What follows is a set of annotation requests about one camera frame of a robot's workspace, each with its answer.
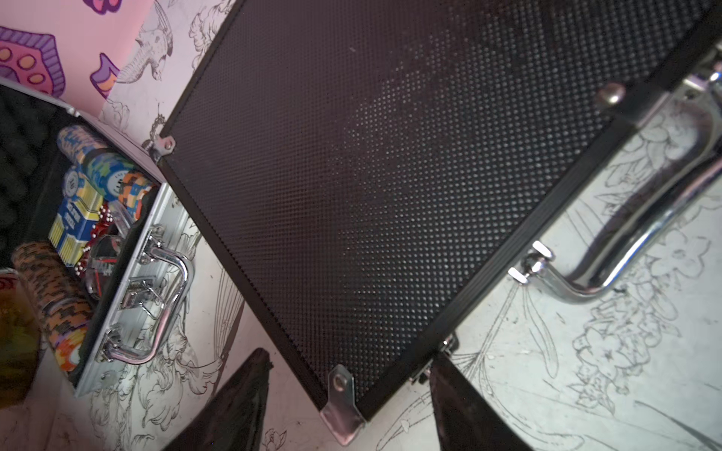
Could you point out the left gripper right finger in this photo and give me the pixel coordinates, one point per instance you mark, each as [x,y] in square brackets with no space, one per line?
[464,420]

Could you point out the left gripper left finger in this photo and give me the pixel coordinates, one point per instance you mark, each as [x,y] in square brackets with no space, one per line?
[233,419]

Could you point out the black medium poker case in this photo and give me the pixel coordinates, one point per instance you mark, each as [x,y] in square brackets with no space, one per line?
[368,171]

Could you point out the small silver poker case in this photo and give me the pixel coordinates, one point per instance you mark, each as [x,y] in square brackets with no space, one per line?
[120,234]

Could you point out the orange black chip row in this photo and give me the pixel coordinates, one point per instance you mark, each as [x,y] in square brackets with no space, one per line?
[61,307]

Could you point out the yellow-green leafy plant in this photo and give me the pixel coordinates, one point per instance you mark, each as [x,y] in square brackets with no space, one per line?
[20,340]

